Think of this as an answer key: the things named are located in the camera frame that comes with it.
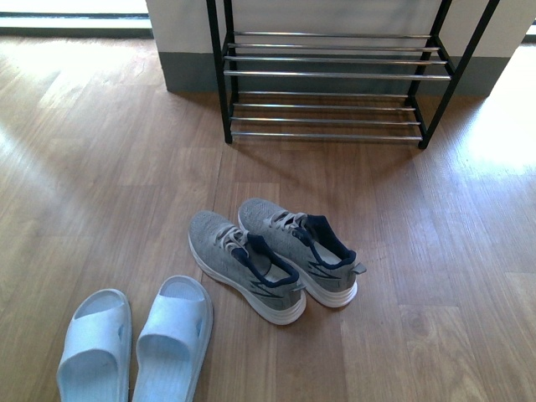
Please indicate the grey sneaker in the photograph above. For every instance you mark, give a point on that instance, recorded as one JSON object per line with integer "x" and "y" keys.
{"x": 327, "y": 267}
{"x": 244, "y": 261}

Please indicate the light blue slipper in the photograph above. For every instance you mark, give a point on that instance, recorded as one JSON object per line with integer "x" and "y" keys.
{"x": 95, "y": 362}
{"x": 173, "y": 342}

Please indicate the dark window frame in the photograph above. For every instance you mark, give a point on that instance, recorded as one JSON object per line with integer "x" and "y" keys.
{"x": 77, "y": 25}

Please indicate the black metal shoe rack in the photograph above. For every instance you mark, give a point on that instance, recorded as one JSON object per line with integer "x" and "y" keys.
{"x": 341, "y": 86}

